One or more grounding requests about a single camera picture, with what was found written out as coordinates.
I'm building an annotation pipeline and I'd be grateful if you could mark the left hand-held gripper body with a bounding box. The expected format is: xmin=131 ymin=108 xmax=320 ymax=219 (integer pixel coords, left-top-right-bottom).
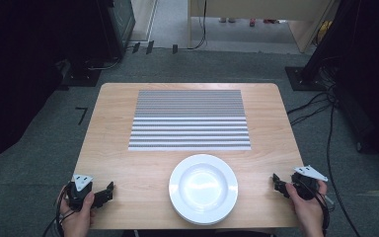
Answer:
xmin=66 ymin=173 xmax=95 ymax=212

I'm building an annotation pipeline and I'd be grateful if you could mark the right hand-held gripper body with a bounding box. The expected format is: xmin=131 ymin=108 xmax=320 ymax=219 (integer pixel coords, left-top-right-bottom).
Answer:
xmin=290 ymin=165 xmax=329 ymax=201

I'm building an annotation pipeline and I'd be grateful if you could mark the person's right hand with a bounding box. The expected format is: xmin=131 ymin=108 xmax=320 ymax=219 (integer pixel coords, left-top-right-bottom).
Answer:
xmin=284 ymin=180 xmax=329 ymax=229

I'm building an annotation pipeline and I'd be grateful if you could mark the person's left hand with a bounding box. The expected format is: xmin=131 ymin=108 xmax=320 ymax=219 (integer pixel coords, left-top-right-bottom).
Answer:
xmin=59 ymin=191 xmax=97 ymax=237

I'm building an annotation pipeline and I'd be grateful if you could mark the white round plate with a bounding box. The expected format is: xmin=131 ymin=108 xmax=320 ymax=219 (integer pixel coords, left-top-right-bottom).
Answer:
xmin=168 ymin=153 xmax=240 ymax=226

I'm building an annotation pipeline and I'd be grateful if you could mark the black angled floor tape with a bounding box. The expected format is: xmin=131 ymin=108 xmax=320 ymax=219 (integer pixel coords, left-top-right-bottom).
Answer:
xmin=75 ymin=106 xmax=89 ymax=126

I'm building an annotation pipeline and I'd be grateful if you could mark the person's dark clothing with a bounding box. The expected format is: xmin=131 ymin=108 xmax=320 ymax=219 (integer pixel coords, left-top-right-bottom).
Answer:
xmin=120 ymin=228 xmax=277 ymax=237

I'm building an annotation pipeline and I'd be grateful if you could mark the grey striped placemat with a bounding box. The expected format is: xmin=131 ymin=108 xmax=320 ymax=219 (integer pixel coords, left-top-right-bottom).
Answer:
xmin=127 ymin=89 xmax=252 ymax=152

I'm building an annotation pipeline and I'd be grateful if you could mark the black flat stand base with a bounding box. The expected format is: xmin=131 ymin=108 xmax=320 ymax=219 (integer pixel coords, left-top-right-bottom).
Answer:
xmin=58 ymin=65 xmax=103 ymax=91

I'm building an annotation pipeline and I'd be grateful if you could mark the dark cabinet with glass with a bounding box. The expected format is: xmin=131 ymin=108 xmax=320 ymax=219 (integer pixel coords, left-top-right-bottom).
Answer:
xmin=97 ymin=0 xmax=136 ymax=61

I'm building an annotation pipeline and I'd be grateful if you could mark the light wooden desk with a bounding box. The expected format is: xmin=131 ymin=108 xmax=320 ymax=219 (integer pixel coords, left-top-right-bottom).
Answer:
xmin=187 ymin=0 xmax=340 ymax=54

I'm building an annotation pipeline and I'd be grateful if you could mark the left hand-held gripper cable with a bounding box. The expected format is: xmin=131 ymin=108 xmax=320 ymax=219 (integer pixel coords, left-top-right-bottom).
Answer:
xmin=41 ymin=184 xmax=77 ymax=237

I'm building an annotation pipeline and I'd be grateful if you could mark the hand-held gripper cable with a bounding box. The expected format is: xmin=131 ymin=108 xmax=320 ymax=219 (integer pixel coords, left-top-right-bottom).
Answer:
xmin=314 ymin=189 xmax=336 ymax=237
xmin=41 ymin=184 xmax=77 ymax=237

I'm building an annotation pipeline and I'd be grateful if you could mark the right hand-held gripper cable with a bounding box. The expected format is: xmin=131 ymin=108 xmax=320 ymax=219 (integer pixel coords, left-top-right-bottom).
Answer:
xmin=314 ymin=189 xmax=336 ymax=237

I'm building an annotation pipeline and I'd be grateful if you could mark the long black floor cable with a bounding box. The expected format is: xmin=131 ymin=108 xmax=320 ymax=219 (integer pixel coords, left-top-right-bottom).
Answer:
xmin=325 ymin=98 xmax=363 ymax=237

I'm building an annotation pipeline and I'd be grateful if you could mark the black floor cable bundle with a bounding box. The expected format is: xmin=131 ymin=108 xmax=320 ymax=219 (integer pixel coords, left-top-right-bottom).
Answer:
xmin=286 ymin=88 xmax=339 ymax=127

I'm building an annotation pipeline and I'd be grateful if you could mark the black stand with base plate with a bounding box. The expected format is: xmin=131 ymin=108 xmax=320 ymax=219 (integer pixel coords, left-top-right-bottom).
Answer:
xmin=284 ymin=0 xmax=356 ymax=92

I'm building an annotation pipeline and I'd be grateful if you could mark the thin cable by cabinet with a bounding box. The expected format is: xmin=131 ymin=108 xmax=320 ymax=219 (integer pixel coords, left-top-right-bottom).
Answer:
xmin=88 ymin=56 xmax=123 ymax=72

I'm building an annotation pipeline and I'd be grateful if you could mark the black hanging cable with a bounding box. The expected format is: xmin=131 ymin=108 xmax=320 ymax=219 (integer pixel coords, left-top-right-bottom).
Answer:
xmin=187 ymin=0 xmax=209 ymax=51

